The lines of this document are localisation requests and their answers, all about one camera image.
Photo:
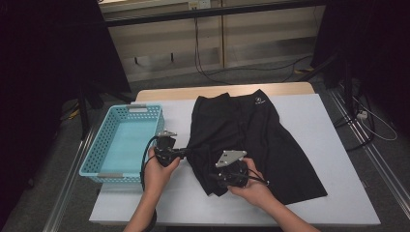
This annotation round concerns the person's right hand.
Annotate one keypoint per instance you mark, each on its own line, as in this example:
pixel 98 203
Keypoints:
pixel 254 193

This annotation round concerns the short metal floor rail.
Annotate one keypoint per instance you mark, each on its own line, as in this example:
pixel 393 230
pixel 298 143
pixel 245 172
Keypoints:
pixel 69 183

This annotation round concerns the white table cover board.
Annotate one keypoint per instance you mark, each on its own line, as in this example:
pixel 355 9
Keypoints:
pixel 193 206

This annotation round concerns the long metal floor rail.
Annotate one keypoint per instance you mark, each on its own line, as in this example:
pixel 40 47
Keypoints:
pixel 380 164

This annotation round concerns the narrow black curtain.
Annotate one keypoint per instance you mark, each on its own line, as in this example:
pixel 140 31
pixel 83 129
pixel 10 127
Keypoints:
pixel 370 48

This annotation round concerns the white wall socket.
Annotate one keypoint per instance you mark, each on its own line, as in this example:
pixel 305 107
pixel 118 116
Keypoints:
pixel 199 4

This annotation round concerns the white power plug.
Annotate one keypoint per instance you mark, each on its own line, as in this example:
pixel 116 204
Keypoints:
pixel 362 115

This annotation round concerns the wide black curtain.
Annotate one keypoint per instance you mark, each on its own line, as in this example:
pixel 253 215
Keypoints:
pixel 38 64

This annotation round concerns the wooden table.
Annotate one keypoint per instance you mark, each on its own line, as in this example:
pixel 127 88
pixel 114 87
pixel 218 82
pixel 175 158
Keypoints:
pixel 161 94

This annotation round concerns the person's left hand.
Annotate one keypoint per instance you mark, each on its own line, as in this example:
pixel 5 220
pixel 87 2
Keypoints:
pixel 156 180

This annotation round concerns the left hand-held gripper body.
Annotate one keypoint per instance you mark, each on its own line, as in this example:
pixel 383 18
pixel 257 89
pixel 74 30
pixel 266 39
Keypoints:
pixel 166 151

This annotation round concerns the black stand with upright post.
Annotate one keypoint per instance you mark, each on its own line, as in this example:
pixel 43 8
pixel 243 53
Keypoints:
pixel 347 87

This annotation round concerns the black horizontal bar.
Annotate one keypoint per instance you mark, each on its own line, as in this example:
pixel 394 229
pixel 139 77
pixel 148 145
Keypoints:
pixel 257 8

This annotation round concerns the beige low cabinet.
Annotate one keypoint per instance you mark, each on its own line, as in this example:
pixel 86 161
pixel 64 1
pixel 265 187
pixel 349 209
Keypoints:
pixel 257 38

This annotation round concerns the light blue plastic basket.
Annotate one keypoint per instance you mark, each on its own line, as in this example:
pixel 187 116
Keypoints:
pixel 129 148

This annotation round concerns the black shorts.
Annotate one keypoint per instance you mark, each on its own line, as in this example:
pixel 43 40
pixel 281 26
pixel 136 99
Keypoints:
pixel 257 135

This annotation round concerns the black stand with slanted legs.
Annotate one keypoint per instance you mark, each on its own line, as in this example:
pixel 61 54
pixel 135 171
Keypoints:
pixel 84 119

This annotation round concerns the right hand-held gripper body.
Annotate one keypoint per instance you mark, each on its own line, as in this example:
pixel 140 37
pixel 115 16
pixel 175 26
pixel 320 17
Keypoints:
pixel 230 157

